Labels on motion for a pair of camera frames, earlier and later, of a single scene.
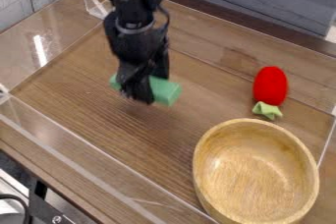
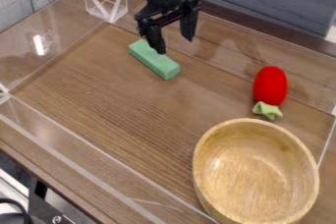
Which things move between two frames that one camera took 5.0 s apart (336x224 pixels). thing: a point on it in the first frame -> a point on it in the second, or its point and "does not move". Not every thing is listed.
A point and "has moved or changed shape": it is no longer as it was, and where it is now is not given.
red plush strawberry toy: x=269 y=90 does not move
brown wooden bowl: x=254 y=173 does not move
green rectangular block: x=164 y=90 has moved or changed shape
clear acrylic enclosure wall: x=128 y=149 does not move
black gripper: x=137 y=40 -> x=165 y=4
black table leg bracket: x=41 y=211 does not move
